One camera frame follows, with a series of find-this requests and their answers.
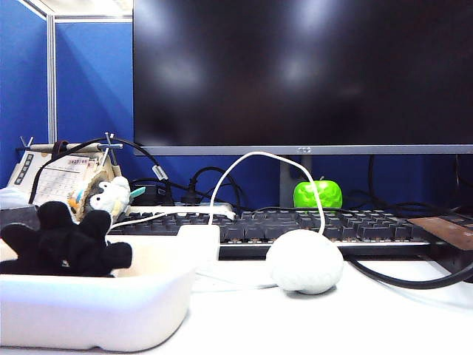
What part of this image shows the black white octopus plush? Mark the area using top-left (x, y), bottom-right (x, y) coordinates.
top-left (0, 200), bottom-right (134, 279)

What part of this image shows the black tissue box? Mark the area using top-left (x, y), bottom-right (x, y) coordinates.
top-left (0, 205), bottom-right (41, 232)

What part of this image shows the grey monitor stand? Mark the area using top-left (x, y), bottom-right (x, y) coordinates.
top-left (279, 154), bottom-right (312, 209)

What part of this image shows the white power strip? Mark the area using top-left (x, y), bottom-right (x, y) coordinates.
top-left (126, 201), bottom-right (237, 220)

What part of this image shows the white charger block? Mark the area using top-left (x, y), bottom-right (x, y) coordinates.
top-left (176, 224), bottom-right (221, 262)

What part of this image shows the black power adapter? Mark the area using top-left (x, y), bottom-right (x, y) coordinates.
top-left (129, 178), bottom-right (173, 206)

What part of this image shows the green apple toy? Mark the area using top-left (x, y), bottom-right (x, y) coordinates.
top-left (293, 176), bottom-right (344, 209)

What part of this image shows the white brain squeeze toy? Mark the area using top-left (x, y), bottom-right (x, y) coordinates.
top-left (265, 228), bottom-right (345, 296)

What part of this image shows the black computer monitor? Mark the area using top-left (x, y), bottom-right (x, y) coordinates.
top-left (132, 0), bottom-right (473, 156)

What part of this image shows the grey white penguin plush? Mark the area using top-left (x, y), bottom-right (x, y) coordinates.
top-left (84, 176), bottom-right (132, 220)

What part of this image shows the black mechanical keyboard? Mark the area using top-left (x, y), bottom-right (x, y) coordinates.
top-left (106, 208), bottom-right (444, 260)

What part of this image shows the blue office partition panel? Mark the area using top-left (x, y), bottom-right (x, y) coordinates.
top-left (0, 0), bottom-right (47, 188)
top-left (55, 21), bottom-right (135, 186)

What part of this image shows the wooden desk calendar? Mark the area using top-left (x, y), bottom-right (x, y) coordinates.
top-left (7, 141), bottom-right (123, 225)

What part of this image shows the white plastic bin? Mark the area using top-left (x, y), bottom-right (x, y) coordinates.
top-left (0, 234), bottom-right (203, 353)

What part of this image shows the brown card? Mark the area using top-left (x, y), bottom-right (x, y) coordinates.
top-left (406, 215), bottom-right (473, 251)

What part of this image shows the white tissue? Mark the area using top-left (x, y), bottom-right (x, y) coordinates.
top-left (0, 186), bottom-right (30, 210)

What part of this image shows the black desk device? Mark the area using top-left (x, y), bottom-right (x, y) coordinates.
top-left (429, 221), bottom-right (473, 274)

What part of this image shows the thin white cable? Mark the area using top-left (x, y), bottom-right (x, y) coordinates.
top-left (109, 150), bottom-right (327, 237)

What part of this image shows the black plug cable loop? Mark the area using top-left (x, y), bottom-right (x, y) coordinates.
top-left (180, 166), bottom-right (247, 214)

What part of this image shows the black cable with label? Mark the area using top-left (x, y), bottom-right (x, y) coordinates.
top-left (28, 137), bottom-right (174, 205)

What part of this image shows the thin black monitor cable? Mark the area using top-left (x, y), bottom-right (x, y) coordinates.
top-left (367, 154), bottom-right (375, 203)

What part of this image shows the thick black cable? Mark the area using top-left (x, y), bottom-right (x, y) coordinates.
top-left (346, 254), bottom-right (473, 290)

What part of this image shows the aluminium partition post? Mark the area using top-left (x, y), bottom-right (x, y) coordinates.
top-left (44, 10), bottom-right (58, 144)

